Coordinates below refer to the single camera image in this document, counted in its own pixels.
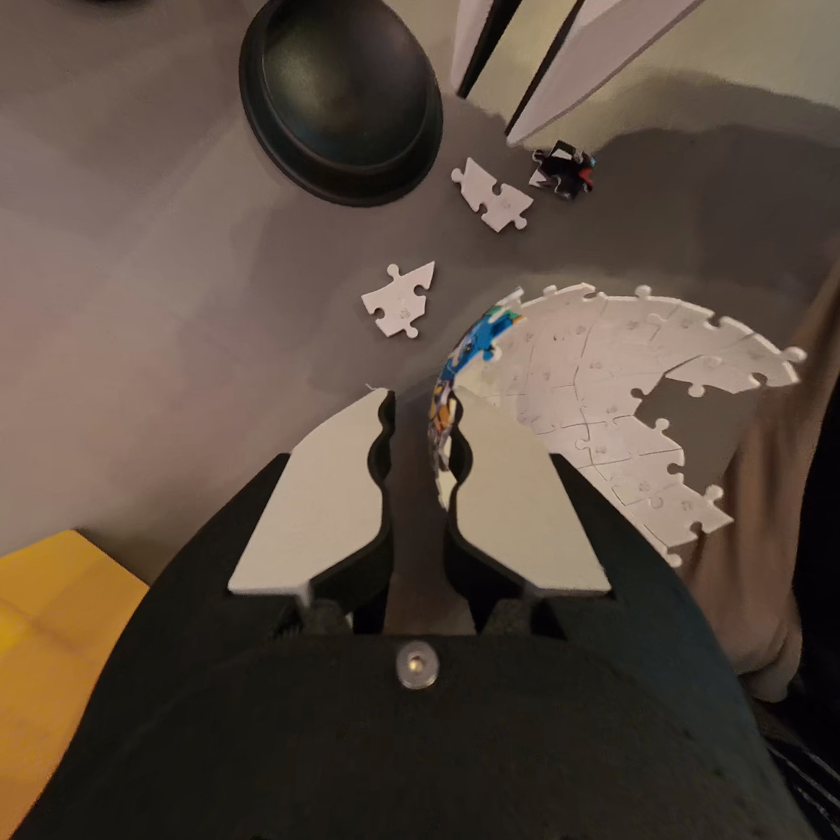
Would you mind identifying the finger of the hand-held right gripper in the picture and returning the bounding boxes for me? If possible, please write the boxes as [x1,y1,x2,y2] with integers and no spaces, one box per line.
[450,0,526,101]
[504,0,707,148]

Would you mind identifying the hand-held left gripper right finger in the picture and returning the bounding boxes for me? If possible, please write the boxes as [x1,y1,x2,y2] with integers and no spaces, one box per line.
[444,386,614,632]

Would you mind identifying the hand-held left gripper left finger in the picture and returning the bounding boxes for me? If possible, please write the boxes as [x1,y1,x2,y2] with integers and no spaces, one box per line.
[227,388,397,621]

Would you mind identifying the puzzle piece with dark print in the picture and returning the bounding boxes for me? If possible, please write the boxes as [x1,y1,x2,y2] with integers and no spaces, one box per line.
[529,140,597,200]

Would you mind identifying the partly built puzzle ball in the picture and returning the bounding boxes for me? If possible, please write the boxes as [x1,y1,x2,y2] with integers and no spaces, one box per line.
[427,282,808,568]

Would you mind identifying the black round ball stand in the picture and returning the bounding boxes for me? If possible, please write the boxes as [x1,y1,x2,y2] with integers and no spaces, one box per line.
[238,0,445,208]

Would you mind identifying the white joined double puzzle piece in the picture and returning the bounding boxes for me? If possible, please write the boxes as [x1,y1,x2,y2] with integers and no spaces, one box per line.
[450,157,535,234]

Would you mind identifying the white pointed puzzle piece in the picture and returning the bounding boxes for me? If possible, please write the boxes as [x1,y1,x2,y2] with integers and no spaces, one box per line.
[361,260,437,340]

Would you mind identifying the beige clothing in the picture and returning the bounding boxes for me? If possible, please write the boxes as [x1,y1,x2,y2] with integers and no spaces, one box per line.
[676,262,840,703]

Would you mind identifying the yellow box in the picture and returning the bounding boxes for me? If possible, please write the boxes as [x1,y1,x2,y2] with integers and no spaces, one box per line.
[0,529,151,840]

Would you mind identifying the dark striped cloth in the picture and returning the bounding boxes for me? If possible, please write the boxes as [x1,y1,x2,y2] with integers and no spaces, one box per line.
[751,682,840,840]

